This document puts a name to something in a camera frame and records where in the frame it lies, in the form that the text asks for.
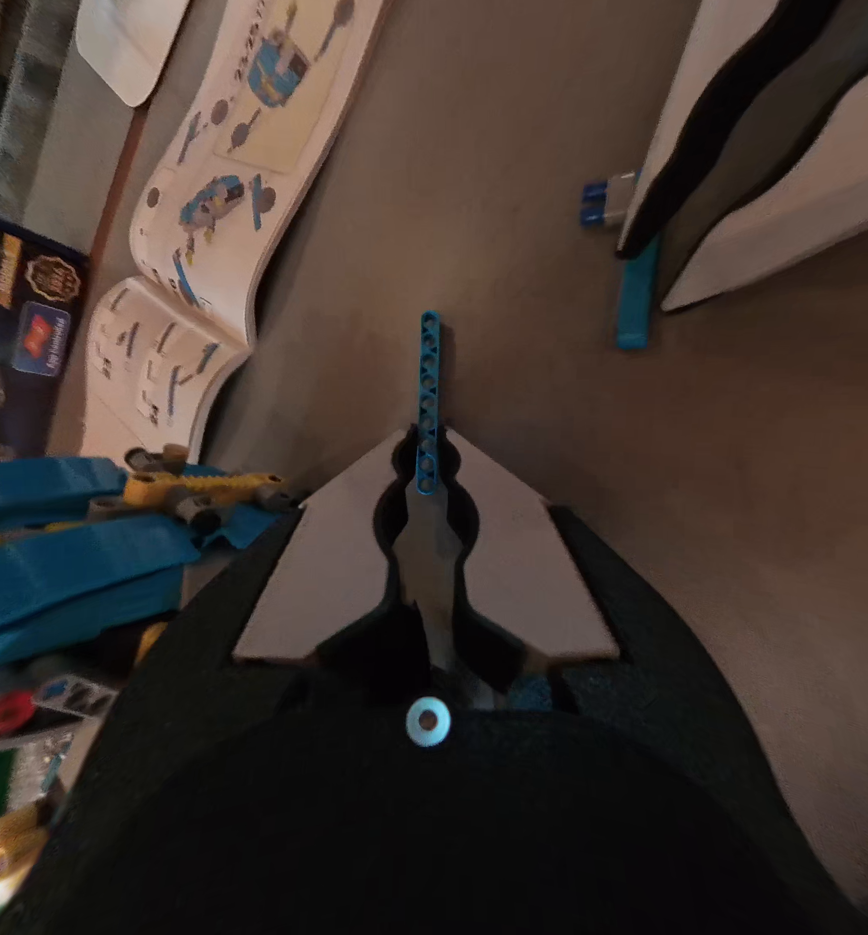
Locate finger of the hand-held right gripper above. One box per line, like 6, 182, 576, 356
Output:
615, 0, 844, 262
659, 44, 868, 314

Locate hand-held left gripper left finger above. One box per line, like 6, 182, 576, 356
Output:
231, 425, 424, 662

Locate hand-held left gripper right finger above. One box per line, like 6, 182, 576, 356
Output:
434, 427, 621, 664

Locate blue grey pin connector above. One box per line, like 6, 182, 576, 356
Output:
580, 169, 643, 229

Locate blue perforated beam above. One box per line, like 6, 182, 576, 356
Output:
415, 310, 442, 496
615, 234, 663, 352

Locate grey desk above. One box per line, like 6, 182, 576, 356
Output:
10, 0, 868, 914

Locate blue yellow toy vehicle model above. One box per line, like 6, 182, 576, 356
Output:
0, 444, 311, 757

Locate open instruction booklet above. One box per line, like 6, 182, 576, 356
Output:
82, 0, 394, 465

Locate dark printed toy box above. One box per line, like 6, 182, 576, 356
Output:
0, 208, 90, 461

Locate yellow brick connectors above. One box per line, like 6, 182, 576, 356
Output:
0, 800, 51, 907

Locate white tray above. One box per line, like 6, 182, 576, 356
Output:
74, 0, 192, 109

